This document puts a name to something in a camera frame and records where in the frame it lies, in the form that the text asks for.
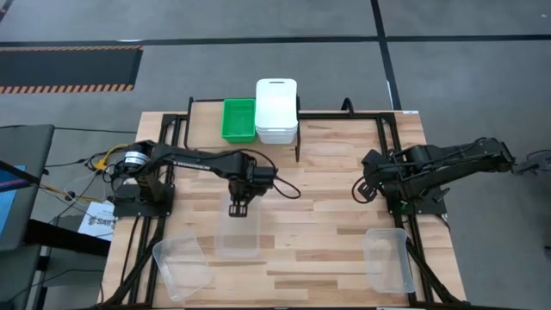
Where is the black hazard-striped floor mat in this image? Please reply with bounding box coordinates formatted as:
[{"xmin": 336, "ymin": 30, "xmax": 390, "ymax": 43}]
[{"xmin": 0, "ymin": 45, "xmax": 145, "ymax": 95}]

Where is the yellow cable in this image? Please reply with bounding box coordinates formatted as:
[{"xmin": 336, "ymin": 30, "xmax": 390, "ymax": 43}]
[{"xmin": 92, "ymin": 144, "xmax": 134, "ymax": 171}]

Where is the green plastic basket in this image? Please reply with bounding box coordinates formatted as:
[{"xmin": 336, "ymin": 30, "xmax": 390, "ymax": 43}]
[{"xmin": 220, "ymin": 97, "xmax": 257, "ymax": 145}]

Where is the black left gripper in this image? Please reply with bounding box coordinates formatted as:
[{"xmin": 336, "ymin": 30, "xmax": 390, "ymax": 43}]
[{"xmin": 226, "ymin": 161, "xmax": 277, "ymax": 218}]

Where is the black stand base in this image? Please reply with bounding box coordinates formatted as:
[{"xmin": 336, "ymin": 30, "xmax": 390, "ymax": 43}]
[{"xmin": 514, "ymin": 148, "xmax": 551, "ymax": 176}]

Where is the wooden shelf with black frame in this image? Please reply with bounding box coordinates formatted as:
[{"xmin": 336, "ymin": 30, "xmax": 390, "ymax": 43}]
[{"xmin": 183, "ymin": 96, "xmax": 301, "ymax": 164}]

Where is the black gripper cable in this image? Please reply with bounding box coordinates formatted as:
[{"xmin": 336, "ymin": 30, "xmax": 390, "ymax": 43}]
[{"xmin": 243, "ymin": 148, "xmax": 302, "ymax": 201}]

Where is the grey side table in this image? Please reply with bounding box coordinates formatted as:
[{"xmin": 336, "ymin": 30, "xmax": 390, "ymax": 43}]
[{"xmin": 0, "ymin": 124, "xmax": 56, "ymax": 252}]

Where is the white printed paper sheet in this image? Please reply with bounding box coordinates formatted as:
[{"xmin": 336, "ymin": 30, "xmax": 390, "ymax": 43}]
[{"xmin": 77, "ymin": 200, "xmax": 116, "ymax": 242}]

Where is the black aluminium station frame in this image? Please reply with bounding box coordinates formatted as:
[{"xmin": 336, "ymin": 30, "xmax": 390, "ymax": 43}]
[{"xmin": 97, "ymin": 97, "xmax": 473, "ymax": 310}]

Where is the clear plastic basket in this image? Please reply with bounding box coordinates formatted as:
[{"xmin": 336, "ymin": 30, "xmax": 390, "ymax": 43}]
[
  {"xmin": 152, "ymin": 229, "xmax": 215, "ymax": 303},
  {"xmin": 214, "ymin": 192, "xmax": 263, "ymax": 259},
  {"xmin": 362, "ymin": 227, "xmax": 417, "ymax": 295}
]

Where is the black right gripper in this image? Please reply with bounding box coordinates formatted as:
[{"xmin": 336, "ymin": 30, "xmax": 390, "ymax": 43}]
[{"xmin": 356, "ymin": 148, "xmax": 391, "ymax": 202}]

